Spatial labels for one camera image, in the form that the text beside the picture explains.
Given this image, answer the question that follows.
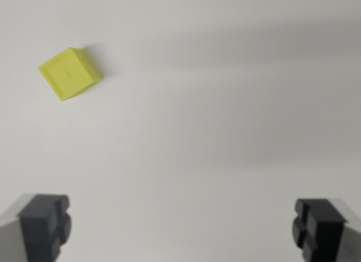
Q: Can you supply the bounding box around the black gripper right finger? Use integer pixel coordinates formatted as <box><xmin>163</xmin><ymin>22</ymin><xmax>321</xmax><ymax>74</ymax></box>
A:
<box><xmin>292</xmin><ymin>198</ymin><xmax>361</xmax><ymax>262</ymax></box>

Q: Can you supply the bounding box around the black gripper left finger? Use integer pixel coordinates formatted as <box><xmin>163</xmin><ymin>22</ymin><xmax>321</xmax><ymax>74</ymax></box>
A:
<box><xmin>0</xmin><ymin>193</ymin><xmax>73</xmax><ymax>262</ymax></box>

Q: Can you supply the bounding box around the yellow cube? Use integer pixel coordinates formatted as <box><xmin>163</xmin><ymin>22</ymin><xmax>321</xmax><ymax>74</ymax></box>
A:
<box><xmin>38</xmin><ymin>46</ymin><xmax>105</xmax><ymax>102</ymax></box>

